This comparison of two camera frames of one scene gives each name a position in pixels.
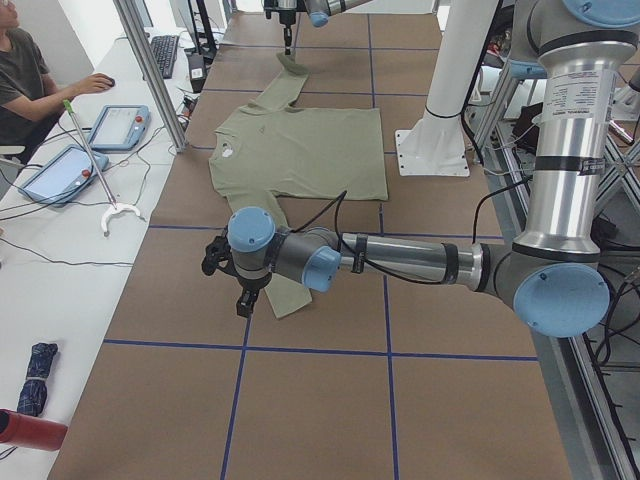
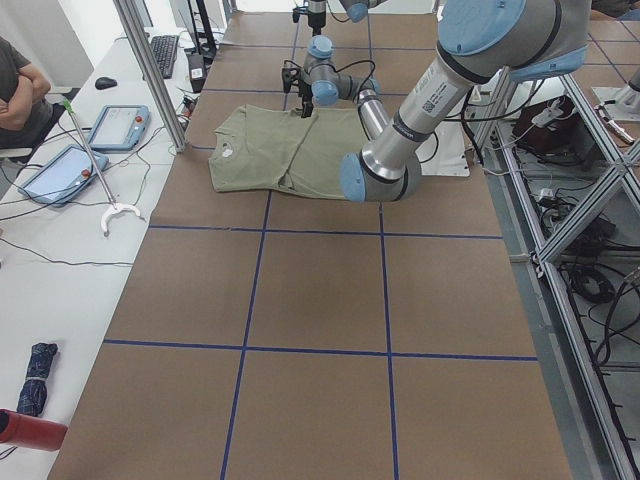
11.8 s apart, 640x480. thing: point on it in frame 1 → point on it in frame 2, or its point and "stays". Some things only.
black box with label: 197,70 stays
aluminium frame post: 130,14 stays
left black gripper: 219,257 → 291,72
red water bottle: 30,431 stays
